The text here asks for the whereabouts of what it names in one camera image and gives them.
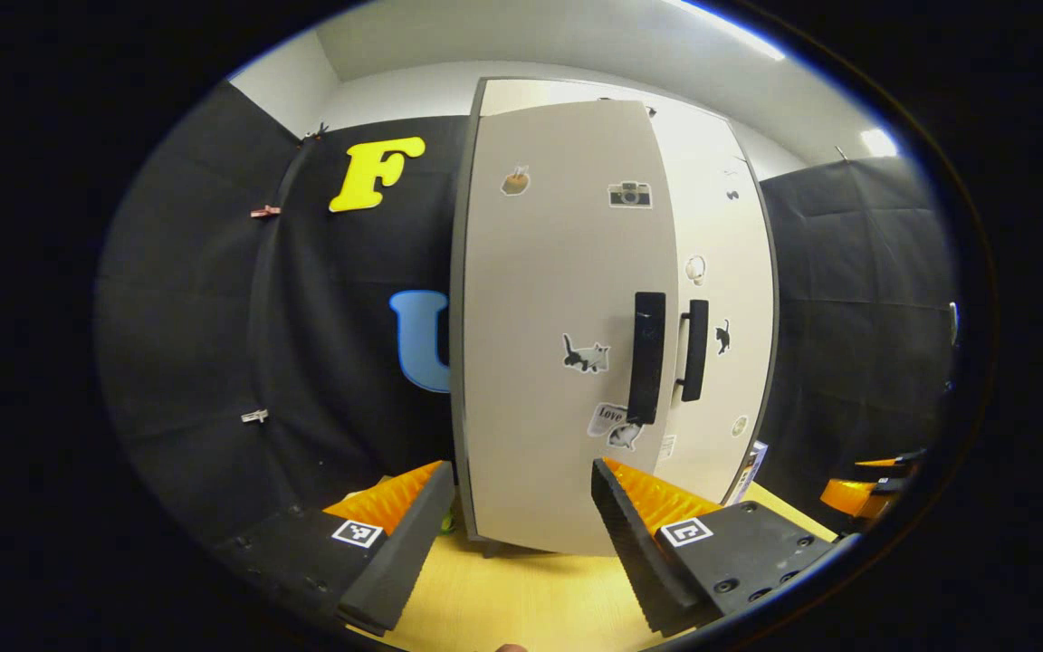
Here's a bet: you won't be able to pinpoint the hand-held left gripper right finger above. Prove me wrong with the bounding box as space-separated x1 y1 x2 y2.
590 457 839 638

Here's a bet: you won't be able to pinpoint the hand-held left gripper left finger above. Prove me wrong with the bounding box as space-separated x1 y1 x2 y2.
214 460 455 635

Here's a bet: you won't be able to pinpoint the white cabinet door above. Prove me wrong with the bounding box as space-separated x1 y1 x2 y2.
648 104 777 504
463 100 682 556

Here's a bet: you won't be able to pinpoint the white grey shoe cabinet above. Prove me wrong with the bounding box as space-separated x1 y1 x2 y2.
447 77 781 557

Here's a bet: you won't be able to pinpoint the purple white books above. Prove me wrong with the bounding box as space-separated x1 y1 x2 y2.
728 441 770 507

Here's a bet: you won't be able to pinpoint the black backdrop cloth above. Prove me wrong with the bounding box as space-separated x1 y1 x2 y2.
96 80 962 544

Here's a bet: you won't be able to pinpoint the black door handle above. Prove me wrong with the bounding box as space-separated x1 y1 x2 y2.
679 300 711 403
627 292 668 427

